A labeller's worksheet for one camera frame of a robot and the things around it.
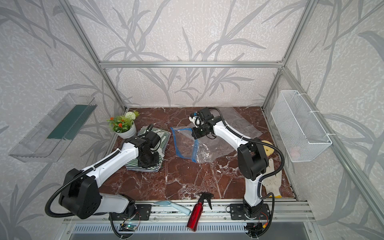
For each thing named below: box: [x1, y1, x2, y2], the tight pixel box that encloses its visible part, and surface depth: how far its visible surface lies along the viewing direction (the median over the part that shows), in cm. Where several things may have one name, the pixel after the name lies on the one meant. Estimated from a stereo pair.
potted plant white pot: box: [114, 121, 137, 139], surface depth 98 cm
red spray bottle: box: [186, 192, 214, 232], surface depth 74 cm
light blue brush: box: [153, 200, 191, 216], surface depth 76 cm
